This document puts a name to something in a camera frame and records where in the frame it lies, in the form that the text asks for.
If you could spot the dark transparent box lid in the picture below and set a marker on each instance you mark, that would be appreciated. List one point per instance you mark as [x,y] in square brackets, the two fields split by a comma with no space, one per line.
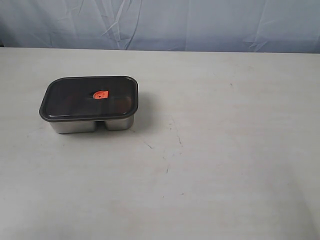
[90,98]

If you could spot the stainless steel lunch box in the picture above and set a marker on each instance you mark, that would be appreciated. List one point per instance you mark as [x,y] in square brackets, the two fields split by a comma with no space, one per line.
[91,126]

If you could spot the blue-grey backdrop cloth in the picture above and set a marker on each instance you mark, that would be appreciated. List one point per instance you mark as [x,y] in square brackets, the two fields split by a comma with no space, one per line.
[281,26]

